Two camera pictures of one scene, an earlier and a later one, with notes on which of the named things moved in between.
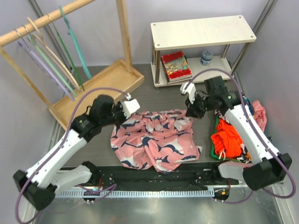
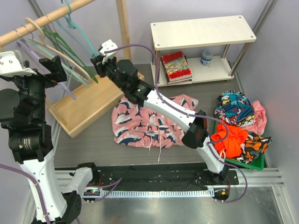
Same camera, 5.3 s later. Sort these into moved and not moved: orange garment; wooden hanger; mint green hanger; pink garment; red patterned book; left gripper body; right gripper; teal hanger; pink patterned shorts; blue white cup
Moved: right gripper; pink patterned shorts; wooden hanger; mint green hanger; teal hanger; left gripper body
Not moved: red patterned book; blue white cup; orange garment; pink garment
